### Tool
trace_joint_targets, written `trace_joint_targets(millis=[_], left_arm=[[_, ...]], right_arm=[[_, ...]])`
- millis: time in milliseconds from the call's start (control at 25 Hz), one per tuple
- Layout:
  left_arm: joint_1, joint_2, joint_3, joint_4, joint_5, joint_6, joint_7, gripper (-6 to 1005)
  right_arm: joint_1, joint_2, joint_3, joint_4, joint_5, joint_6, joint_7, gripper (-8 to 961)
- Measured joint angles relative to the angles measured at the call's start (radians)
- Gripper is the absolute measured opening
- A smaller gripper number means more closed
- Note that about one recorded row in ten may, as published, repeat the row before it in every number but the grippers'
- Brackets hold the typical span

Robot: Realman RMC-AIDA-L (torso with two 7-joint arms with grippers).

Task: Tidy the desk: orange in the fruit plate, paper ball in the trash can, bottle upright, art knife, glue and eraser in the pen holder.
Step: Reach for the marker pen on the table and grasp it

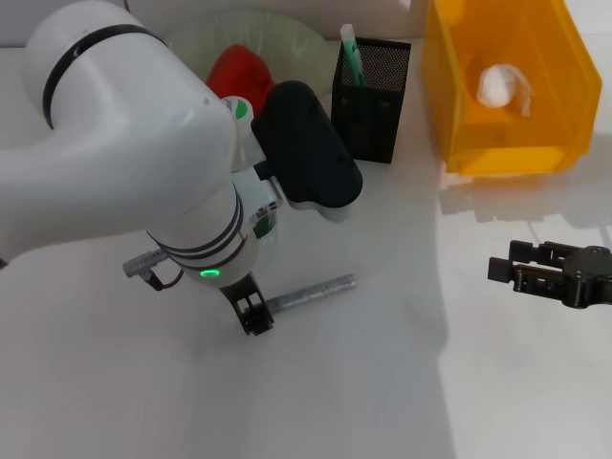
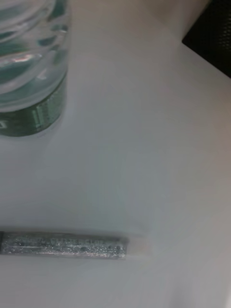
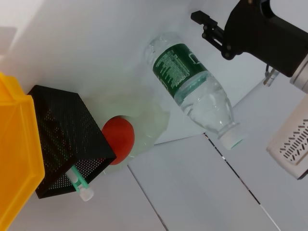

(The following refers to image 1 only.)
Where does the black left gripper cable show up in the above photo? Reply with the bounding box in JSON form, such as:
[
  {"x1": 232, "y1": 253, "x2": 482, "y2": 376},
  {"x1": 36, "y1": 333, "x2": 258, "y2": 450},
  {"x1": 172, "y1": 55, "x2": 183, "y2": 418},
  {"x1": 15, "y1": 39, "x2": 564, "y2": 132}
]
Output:
[{"x1": 122, "y1": 247, "x2": 186, "y2": 292}]

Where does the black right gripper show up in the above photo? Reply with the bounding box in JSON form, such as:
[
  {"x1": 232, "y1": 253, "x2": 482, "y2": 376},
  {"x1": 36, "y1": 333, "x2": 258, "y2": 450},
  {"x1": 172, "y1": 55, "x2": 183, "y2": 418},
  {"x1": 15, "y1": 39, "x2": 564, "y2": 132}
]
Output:
[{"x1": 487, "y1": 239, "x2": 612, "y2": 312}]

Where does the yellow plastic bin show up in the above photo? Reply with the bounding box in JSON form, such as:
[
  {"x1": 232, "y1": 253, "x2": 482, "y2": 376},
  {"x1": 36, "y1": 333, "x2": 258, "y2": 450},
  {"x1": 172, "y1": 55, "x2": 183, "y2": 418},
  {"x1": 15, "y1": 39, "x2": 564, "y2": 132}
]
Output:
[{"x1": 420, "y1": 0, "x2": 602, "y2": 176}]

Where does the grey pen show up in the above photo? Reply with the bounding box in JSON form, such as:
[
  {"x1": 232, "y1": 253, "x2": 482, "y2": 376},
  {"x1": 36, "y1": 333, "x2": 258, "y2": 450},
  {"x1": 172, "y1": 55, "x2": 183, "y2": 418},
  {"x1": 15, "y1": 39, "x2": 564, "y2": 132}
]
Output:
[{"x1": 265, "y1": 273, "x2": 358, "y2": 316}]

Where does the green utility knife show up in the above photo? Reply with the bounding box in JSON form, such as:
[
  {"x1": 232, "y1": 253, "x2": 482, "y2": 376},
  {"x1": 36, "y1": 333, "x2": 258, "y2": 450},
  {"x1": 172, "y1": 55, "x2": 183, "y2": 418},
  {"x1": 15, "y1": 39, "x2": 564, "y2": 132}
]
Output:
[{"x1": 339, "y1": 23, "x2": 369, "y2": 90}]

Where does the red-orange fruit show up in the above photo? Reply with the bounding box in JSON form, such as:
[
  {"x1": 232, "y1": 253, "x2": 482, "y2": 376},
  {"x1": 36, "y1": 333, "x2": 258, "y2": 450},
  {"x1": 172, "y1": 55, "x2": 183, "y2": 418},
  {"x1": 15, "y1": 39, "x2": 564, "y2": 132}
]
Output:
[{"x1": 206, "y1": 44, "x2": 274, "y2": 117}]

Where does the green glass fruit plate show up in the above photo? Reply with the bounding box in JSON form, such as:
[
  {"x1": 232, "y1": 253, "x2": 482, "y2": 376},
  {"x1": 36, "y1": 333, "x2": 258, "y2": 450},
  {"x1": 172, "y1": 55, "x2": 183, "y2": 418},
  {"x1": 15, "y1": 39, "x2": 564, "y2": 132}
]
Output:
[{"x1": 164, "y1": 12, "x2": 336, "y2": 104}]

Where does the clear green-label water bottle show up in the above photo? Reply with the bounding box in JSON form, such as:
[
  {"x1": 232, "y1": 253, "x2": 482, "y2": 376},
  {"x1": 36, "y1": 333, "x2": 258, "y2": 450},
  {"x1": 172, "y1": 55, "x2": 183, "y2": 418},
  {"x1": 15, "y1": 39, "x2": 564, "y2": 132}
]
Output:
[{"x1": 220, "y1": 95, "x2": 281, "y2": 243}]

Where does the white paper ball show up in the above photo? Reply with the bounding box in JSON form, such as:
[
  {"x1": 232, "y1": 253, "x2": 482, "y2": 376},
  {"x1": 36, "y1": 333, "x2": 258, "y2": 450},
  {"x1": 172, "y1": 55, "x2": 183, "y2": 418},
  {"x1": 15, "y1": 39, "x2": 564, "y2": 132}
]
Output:
[{"x1": 476, "y1": 63, "x2": 535, "y2": 118}]

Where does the black mesh pen holder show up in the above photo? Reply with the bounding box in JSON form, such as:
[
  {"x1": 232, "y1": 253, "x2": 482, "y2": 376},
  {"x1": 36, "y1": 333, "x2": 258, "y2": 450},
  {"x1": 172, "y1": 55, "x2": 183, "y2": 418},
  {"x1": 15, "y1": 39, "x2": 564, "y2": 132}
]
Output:
[{"x1": 331, "y1": 37, "x2": 412, "y2": 164}]

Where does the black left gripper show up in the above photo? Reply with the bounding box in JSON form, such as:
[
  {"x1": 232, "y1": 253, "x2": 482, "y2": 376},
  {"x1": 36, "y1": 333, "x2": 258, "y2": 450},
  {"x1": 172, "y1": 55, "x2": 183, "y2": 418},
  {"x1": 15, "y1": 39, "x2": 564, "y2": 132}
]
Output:
[{"x1": 218, "y1": 271, "x2": 276, "y2": 337}]

